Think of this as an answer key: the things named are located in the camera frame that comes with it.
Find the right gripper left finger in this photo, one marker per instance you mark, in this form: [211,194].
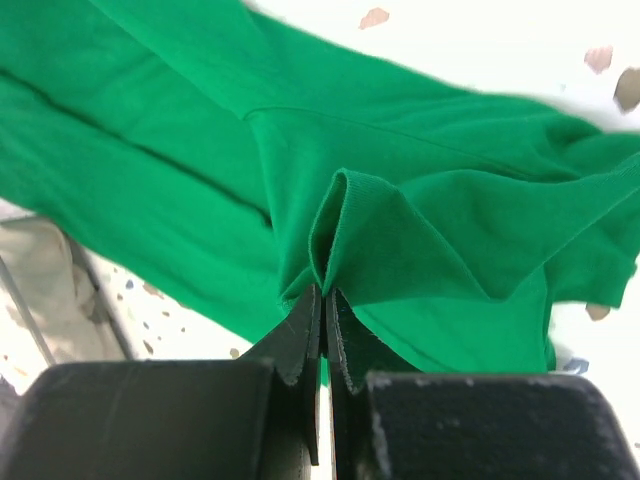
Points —
[254,417]

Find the green t-shirt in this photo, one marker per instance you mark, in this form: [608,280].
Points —
[233,161]

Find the white t-shirt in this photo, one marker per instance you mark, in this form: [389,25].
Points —
[55,288]

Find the clear plastic bin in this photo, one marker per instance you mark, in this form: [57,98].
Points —
[29,347]

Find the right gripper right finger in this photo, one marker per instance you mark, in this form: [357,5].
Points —
[391,421]

